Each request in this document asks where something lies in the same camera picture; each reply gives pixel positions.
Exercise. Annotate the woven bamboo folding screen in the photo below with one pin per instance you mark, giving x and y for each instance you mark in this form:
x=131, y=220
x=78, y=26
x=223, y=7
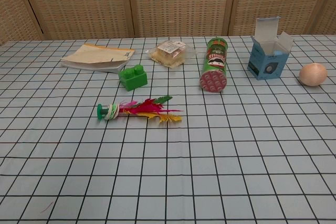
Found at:
x=168, y=3

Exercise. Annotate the cream paperback notebook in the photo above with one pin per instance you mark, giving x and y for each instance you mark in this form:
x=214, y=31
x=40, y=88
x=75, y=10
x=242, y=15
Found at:
x=97, y=57

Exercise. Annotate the green toy building block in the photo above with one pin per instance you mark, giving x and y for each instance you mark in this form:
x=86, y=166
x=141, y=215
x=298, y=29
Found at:
x=134, y=78

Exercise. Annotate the peach colored ball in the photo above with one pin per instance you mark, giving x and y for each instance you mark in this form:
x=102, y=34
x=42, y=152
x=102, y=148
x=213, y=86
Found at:
x=313, y=74

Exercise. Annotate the green Pringles can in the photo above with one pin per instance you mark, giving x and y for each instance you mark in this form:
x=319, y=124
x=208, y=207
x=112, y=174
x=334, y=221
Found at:
x=214, y=64

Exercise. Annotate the open blue cardboard box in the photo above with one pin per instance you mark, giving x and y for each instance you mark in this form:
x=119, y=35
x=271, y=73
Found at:
x=267, y=56

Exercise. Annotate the plastic wrapped sandwich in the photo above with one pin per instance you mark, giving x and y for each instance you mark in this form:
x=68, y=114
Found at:
x=170, y=52

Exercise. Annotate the blue grid tablecloth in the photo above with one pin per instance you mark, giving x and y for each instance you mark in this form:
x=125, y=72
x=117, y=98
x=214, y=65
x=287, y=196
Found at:
x=168, y=155

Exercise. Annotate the colourful feather shuttlecock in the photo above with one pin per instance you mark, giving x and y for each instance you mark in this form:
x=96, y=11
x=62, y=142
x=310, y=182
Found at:
x=115, y=112

